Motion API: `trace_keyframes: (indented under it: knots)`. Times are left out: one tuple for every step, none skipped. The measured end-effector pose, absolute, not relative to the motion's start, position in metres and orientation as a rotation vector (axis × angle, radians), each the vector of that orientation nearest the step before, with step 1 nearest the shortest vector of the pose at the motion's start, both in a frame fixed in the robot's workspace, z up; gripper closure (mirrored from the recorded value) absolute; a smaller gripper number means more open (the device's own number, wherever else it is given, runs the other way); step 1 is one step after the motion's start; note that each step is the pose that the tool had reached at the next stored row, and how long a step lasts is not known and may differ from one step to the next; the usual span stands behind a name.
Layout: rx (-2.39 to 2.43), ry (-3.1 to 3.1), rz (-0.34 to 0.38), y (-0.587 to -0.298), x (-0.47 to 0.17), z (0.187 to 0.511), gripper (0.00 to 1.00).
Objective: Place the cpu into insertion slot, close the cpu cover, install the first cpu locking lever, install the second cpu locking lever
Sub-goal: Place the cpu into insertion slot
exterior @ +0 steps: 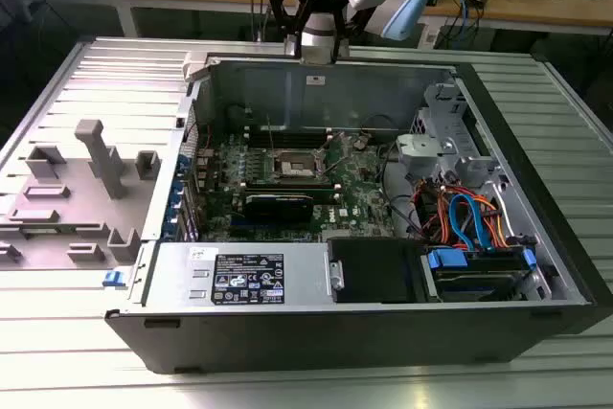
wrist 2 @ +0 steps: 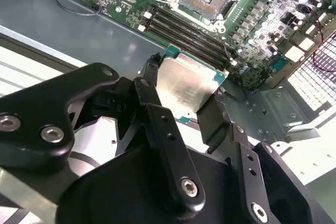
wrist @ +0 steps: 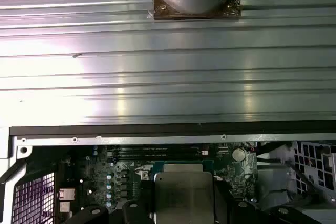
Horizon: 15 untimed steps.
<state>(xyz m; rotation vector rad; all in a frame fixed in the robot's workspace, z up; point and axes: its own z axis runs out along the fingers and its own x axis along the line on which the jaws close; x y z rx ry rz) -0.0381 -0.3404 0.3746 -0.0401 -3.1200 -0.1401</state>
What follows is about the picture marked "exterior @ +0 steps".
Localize silver topped CPU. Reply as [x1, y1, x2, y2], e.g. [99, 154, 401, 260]
[300, 34, 334, 65]

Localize black RAM slot bank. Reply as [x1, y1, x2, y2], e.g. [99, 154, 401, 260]
[243, 124, 335, 148]
[240, 178, 340, 205]

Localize CPU socket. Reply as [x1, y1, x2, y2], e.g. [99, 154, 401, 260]
[270, 147, 325, 186]

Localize green Dell motherboard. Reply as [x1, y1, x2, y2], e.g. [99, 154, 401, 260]
[193, 128, 401, 243]

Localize metal rear port block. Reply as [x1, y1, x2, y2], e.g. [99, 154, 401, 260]
[193, 148, 217, 190]

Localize grey parts rack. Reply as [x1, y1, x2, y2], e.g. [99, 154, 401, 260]
[0, 119, 162, 272]

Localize silver metal disk bay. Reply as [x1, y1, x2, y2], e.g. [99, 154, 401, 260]
[396, 81, 559, 304]

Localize small white barcode sticker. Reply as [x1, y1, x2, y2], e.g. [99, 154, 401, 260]
[186, 245, 219, 261]

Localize black power supply label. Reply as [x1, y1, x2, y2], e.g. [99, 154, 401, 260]
[212, 253, 286, 306]

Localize hard disk in blue carrier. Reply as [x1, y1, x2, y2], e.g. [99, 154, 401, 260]
[420, 245, 538, 304]

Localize grey power supply unit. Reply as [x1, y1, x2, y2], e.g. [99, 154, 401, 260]
[142, 240, 336, 308]

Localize open black PC case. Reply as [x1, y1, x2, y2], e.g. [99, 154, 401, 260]
[103, 51, 613, 376]

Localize blue network cable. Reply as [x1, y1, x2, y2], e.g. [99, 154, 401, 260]
[449, 0, 470, 44]

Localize grey plastic bracket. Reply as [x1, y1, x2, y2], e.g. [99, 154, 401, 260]
[395, 133, 443, 171]

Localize thin red wire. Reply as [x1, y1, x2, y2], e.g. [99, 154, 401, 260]
[187, 120, 213, 154]

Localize blue data wire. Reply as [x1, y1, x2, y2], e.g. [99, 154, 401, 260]
[448, 193, 486, 253]

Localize silver latch handle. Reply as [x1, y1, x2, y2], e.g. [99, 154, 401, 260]
[325, 259, 346, 291]

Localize orange red power wires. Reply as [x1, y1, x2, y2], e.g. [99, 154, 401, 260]
[411, 178, 517, 252]

